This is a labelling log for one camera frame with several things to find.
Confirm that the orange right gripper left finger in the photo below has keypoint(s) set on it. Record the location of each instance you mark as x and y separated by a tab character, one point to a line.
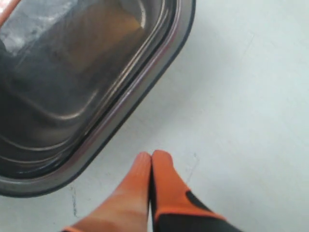
127	208

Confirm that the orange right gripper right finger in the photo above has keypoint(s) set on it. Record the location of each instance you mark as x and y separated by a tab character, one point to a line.
174	207

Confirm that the dark transparent box lid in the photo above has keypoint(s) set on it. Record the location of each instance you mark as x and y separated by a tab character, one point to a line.
105	126

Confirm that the stainless steel lunch box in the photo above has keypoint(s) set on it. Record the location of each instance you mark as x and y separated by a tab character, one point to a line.
62	64

